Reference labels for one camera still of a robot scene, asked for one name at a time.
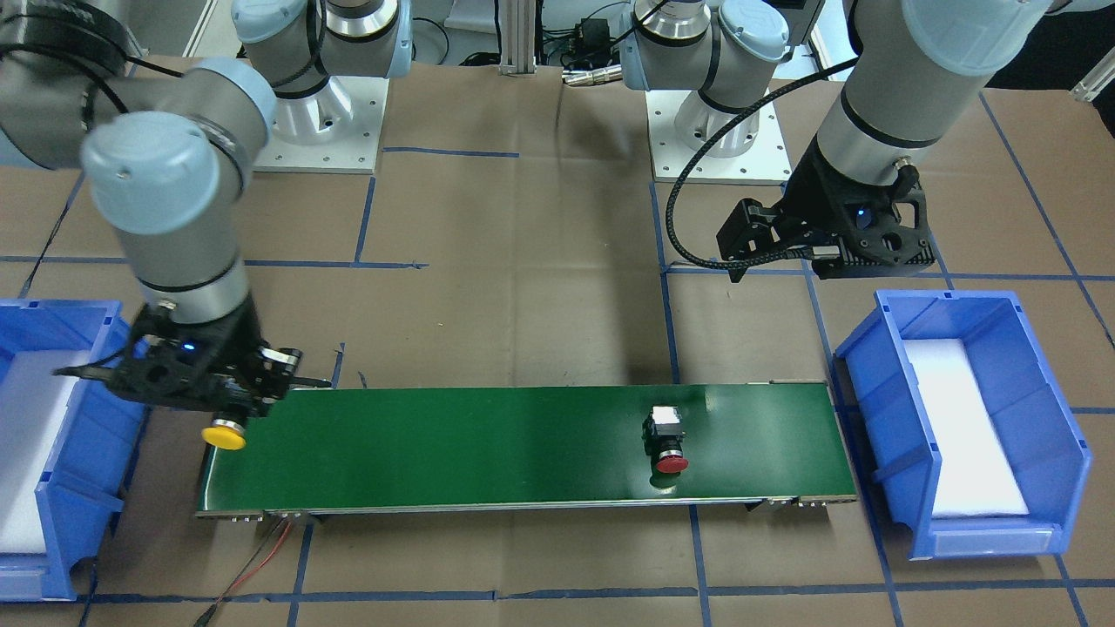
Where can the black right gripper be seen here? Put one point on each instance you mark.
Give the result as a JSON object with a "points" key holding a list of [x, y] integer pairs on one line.
{"points": [[233, 346]]}

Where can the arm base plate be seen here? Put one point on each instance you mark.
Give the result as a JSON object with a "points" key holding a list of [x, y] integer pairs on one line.
{"points": [[753, 152], [335, 130]]}

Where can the black power adapter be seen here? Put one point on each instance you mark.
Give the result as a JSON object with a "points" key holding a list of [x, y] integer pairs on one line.
{"points": [[589, 36]]}

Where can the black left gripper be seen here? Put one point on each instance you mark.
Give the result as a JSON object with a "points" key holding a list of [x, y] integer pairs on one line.
{"points": [[807, 197]]}

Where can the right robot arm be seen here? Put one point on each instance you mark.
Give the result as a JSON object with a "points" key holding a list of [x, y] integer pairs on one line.
{"points": [[168, 157]]}

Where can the blue bin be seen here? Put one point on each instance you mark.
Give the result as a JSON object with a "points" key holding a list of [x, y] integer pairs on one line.
{"points": [[78, 492], [1044, 445]]}

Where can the red push button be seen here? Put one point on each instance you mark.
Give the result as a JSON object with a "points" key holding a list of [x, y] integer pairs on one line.
{"points": [[663, 434]]}

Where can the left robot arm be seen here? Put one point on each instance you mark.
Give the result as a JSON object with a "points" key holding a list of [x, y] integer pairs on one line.
{"points": [[917, 65]]}

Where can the yellow push button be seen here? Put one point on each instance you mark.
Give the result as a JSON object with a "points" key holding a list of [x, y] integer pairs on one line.
{"points": [[227, 431]]}

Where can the aluminium profile post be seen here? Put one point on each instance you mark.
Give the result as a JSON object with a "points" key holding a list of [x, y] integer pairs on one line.
{"points": [[517, 23]]}

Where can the green conveyor belt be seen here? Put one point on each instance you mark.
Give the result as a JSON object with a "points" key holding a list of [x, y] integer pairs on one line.
{"points": [[410, 450]]}

